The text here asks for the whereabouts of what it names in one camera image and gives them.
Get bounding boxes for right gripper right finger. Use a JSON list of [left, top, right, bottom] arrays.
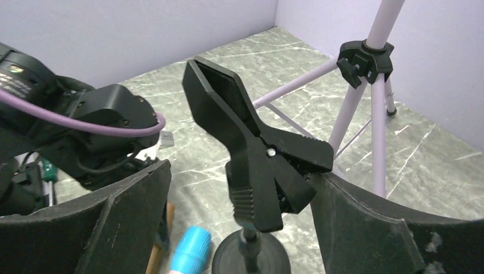
[[309, 173, 483, 273]]

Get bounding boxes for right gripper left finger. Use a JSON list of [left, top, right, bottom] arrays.
[[1, 160, 171, 273]]

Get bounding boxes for black microphone stand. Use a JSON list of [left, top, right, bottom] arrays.
[[182, 57, 334, 273]]

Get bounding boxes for lilac music stand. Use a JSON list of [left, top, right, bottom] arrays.
[[251, 0, 407, 199]]

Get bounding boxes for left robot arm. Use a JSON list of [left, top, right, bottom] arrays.
[[1, 44, 166, 216]]

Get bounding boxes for blue microphone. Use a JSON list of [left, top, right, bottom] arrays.
[[168, 226, 211, 274]]

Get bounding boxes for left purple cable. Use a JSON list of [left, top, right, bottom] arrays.
[[0, 88, 167, 139]]

